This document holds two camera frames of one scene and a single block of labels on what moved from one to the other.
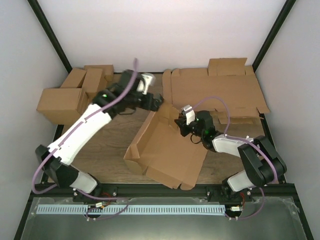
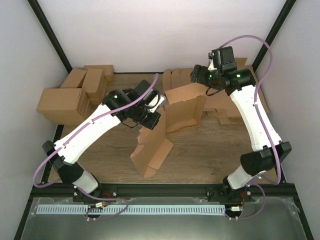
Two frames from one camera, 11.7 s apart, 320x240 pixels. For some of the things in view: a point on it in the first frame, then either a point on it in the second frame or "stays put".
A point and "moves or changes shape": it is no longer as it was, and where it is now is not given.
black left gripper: (155, 105) → (150, 124)
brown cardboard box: (160, 150) moves or changes shape
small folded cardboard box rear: (107, 71) stays put
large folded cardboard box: (63, 105) stays put
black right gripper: (181, 124) → (201, 79)
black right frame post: (283, 14) stays put
